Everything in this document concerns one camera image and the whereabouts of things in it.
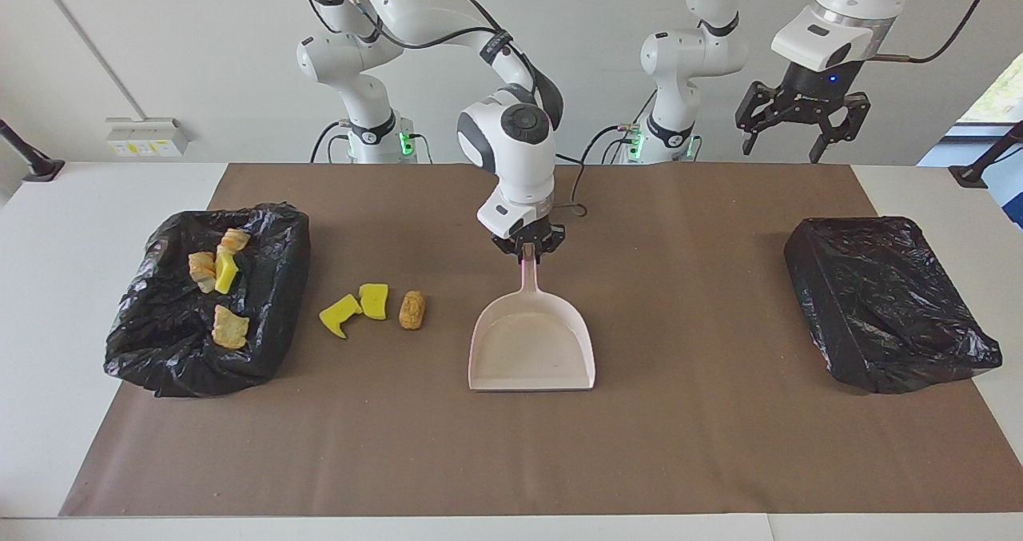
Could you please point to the pale green toy dumpling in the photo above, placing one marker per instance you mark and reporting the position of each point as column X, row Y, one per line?
column 201, row 268
column 229, row 327

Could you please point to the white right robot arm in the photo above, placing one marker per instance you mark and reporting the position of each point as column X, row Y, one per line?
column 519, row 181

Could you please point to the black bin with smooth bag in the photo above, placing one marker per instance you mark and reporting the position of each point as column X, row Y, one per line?
column 879, row 301

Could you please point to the brown paper table mat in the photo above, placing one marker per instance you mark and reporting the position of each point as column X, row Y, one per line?
column 511, row 461

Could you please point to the squarish yellow sponge piece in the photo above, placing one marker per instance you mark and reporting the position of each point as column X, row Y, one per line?
column 373, row 301

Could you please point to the window with dark frame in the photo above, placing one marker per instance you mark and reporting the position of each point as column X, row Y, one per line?
column 1003, row 97

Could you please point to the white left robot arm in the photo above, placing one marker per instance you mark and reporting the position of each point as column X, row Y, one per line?
column 687, row 53

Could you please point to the brown cork nugget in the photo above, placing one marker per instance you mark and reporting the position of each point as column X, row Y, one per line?
column 411, row 310

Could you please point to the white wall socket box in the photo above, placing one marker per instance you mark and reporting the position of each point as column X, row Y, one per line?
column 148, row 137

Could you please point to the striped orange toy croissant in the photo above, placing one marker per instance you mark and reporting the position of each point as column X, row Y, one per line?
column 233, row 240

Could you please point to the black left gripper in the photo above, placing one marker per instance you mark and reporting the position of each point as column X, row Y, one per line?
column 815, row 85

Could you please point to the black bin with crumpled bag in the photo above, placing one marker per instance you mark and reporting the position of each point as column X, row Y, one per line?
column 160, row 341

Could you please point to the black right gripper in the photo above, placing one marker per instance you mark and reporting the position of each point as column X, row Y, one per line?
column 529, row 236

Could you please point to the curved yellow sponge piece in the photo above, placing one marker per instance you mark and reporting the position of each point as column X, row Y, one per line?
column 227, row 271

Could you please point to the beige plastic dustpan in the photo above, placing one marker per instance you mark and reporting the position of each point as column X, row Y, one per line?
column 531, row 349

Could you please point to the notched yellow sponge piece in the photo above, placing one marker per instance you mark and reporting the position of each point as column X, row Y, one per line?
column 339, row 314

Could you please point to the white wall conduit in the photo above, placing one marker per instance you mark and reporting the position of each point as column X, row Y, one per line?
column 89, row 45

